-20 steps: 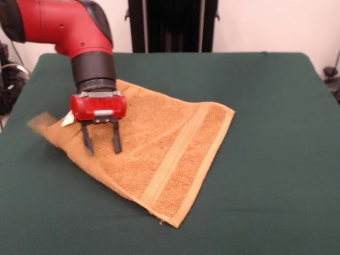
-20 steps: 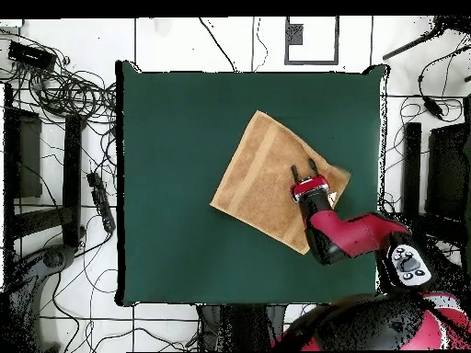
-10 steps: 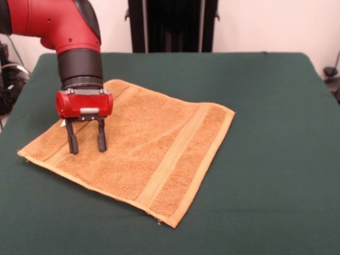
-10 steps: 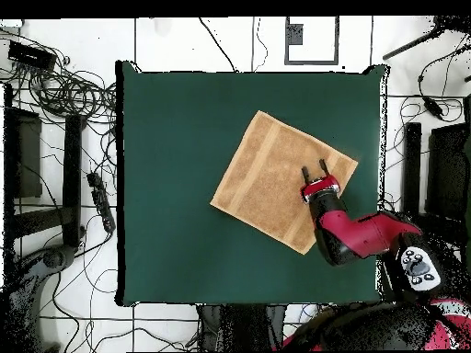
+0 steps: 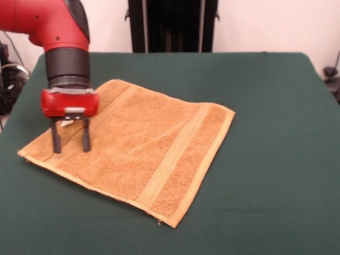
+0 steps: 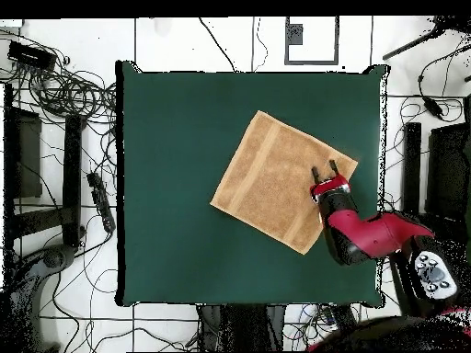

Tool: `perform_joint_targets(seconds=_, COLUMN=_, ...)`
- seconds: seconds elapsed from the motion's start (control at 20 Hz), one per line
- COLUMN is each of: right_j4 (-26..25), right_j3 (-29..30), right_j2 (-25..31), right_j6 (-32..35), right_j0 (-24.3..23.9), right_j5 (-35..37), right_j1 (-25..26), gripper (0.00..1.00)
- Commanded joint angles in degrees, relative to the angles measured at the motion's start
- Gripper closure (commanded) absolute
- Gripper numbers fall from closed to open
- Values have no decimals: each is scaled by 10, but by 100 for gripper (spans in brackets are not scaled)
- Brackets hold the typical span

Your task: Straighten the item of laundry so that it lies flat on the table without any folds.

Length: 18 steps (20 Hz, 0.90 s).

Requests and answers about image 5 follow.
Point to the tan terry towel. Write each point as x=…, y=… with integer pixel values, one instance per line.
x=148, y=138

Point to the dark green table cloth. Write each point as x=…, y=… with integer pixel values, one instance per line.
x=265, y=186

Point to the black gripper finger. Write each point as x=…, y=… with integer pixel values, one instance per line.
x=56, y=138
x=86, y=136

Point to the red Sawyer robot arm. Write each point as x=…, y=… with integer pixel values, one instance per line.
x=53, y=26

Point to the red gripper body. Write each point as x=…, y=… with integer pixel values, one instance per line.
x=69, y=102

